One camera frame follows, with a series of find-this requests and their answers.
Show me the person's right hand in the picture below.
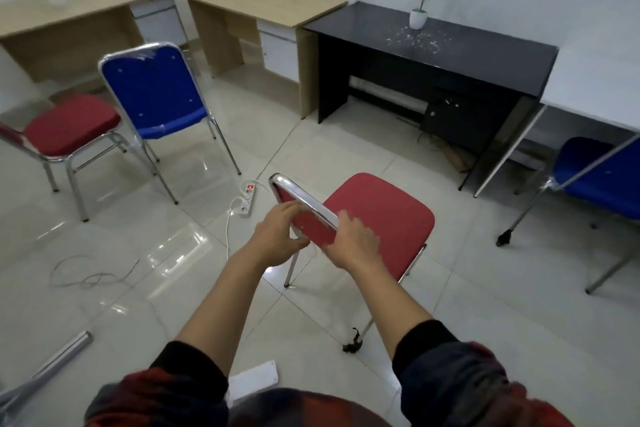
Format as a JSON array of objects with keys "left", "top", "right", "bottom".
[{"left": 319, "top": 209, "right": 383, "bottom": 272}]

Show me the person's left hand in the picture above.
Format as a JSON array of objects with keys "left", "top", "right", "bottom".
[{"left": 249, "top": 200, "right": 312, "bottom": 270}]

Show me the red chair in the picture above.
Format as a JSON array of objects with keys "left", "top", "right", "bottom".
[
  {"left": 0, "top": 93, "right": 161, "bottom": 222},
  {"left": 269, "top": 172, "right": 436, "bottom": 355}
]

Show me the blue chair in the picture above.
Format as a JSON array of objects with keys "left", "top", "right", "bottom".
[
  {"left": 98, "top": 41, "right": 243, "bottom": 206},
  {"left": 495, "top": 133, "right": 640, "bottom": 295}
]

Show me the person's left forearm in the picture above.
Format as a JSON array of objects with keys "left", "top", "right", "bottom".
[{"left": 85, "top": 246, "right": 273, "bottom": 427}]

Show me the person's right forearm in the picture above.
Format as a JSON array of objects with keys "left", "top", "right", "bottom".
[{"left": 355, "top": 261, "right": 576, "bottom": 427}]

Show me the person's plaid shirt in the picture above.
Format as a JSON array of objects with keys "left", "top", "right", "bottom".
[{"left": 227, "top": 388, "right": 396, "bottom": 427}]

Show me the brown cardboard piece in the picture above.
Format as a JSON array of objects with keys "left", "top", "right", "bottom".
[{"left": 433, "top": 139, "right": 476, "bottom": 173}]

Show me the white flat plate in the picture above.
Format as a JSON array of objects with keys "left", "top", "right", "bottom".
[{"left": 227, "top": 360, "right": 279, "bottom": 405}]

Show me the black table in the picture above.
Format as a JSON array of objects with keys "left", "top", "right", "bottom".
[{"left": 303, "top": 1, "right": 560, "bottom": 192}]

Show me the wooden table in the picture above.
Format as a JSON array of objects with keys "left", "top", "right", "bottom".
[
  {"left": 172, "top": 0, "right": 349, "bottom": 120},
  {"left": 0, "top": 0, "right": 190, "bottom": 85}
]

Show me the metal stand leg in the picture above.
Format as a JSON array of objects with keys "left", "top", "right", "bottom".
[{"left": 0, "top": 330, "right": 95, "bottom": 420}]

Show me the white table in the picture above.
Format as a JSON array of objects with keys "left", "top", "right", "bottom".
[{"left": 472, "top": 41, "right": 640, "bottom": 198}]

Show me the thin gray cable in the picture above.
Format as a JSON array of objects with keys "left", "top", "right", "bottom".
[{"left": 49, "top": 255, "right": 141, "bottom": 291}]

